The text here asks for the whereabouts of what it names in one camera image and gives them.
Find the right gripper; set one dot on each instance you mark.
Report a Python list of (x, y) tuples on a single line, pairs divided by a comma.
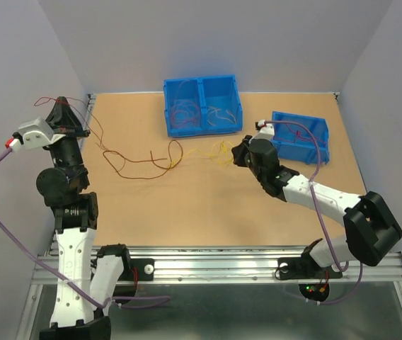
[(238, 150)]

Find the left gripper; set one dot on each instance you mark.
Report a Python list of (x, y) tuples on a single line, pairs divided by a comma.
[(64, 120)]

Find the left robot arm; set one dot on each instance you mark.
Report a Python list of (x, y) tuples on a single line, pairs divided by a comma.
[(84, 294)]

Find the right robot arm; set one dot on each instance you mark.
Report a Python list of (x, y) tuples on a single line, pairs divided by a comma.
[(371, 230)]

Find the blue single bin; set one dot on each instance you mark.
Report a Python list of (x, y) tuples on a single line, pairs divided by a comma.
[(294, 143)]

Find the blue double bin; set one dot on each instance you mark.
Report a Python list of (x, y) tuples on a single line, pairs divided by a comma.
[(206, 105)]

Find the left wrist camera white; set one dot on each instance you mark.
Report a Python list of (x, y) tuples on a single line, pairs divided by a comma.
[(33, 134)]

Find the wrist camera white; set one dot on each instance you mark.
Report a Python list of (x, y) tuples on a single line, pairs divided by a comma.
[(265, 131), (33, 134)]

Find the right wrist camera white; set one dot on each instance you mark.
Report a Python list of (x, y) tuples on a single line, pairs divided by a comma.
[(265, 131)]

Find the aluminium rail frame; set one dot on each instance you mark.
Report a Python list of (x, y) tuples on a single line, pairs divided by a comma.
[(206, 222)]

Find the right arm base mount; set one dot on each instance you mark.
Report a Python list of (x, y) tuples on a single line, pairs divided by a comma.
[(297, 268)]

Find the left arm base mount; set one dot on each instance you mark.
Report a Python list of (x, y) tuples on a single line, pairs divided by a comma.
[(141, 269)]

